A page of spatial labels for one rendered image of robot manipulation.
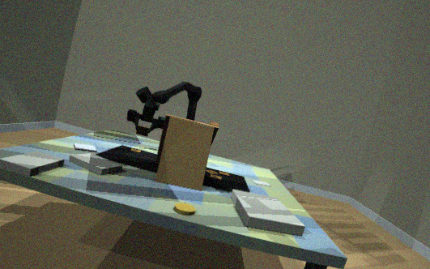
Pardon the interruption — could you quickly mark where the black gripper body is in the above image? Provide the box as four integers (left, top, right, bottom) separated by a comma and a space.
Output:
126, 109, 165, 129

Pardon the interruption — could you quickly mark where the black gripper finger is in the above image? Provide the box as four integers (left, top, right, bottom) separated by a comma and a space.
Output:
132, 113, 139, 130
149, 118, 159, 133

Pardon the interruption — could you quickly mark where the yellow round disc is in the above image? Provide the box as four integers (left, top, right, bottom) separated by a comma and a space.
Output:
174, 203, 195, 216

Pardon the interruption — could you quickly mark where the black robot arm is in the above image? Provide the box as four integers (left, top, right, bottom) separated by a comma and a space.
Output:
136, 81, 202, 121

